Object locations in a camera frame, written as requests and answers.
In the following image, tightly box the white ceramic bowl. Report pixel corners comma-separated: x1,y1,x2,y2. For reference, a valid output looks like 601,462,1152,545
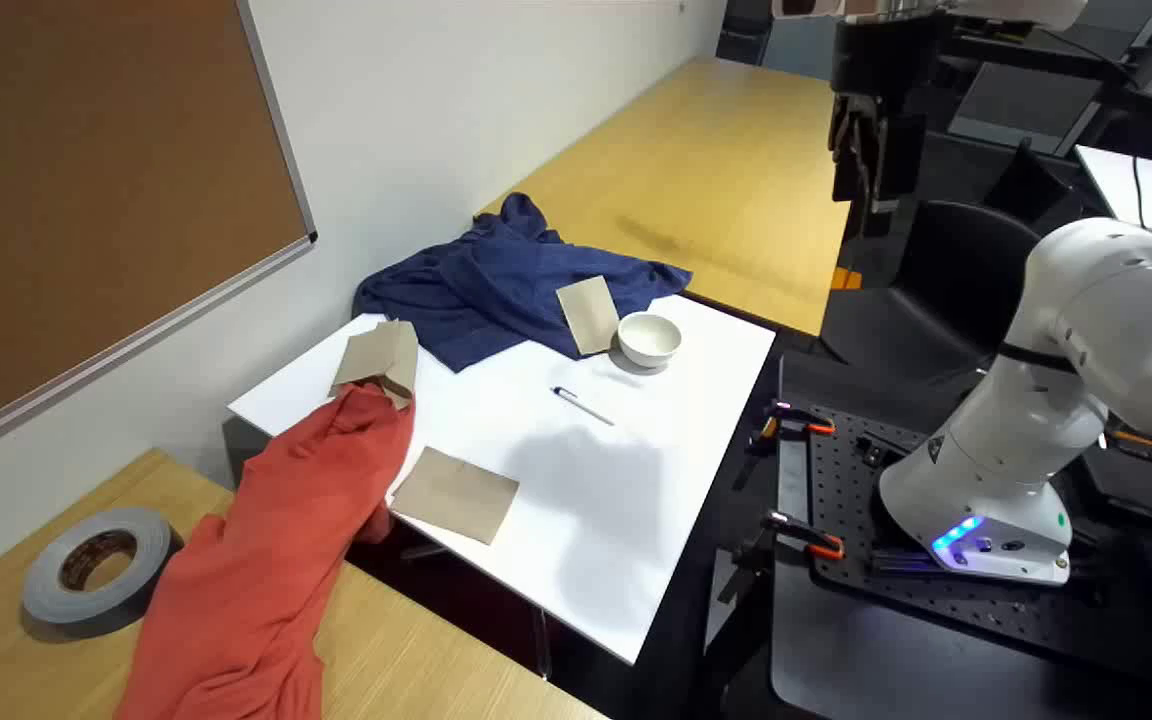
616,313,679,370

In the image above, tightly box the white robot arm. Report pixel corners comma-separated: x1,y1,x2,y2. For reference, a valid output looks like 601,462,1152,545
878,216,1152,587

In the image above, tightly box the pen with blue cap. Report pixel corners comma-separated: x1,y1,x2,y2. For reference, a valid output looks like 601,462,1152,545
552,385,616,428

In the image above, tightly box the blue cloth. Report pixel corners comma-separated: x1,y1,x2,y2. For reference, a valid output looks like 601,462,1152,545
354,190,689,370

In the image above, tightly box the tan cardboard piece front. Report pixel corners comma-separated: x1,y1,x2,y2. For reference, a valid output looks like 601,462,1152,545
392,447,519,545

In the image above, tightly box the orange black clamp upper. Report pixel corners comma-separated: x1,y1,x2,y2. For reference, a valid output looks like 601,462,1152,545
756,400,838,439

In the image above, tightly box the orange black clamp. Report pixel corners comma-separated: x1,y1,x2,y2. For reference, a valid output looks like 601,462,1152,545
756,400,838,439
739,512,849,565

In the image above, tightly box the orange black clamp lower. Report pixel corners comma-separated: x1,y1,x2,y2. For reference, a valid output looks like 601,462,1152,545
739,512,849,565

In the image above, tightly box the black office chair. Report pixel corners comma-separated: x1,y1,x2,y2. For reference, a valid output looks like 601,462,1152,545
823,201,1036,387

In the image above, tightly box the orange red cloth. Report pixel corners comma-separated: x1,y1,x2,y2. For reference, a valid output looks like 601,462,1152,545
116,385,415,720

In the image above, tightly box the cork bulletin board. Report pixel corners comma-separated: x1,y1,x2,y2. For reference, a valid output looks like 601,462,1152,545
0,0,317,434

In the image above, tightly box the grey duct tape roll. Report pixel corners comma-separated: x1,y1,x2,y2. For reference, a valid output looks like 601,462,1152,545
22,509,182,636

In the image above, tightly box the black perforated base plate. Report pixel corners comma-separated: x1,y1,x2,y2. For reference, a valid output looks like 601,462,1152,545
808,402,1152,684

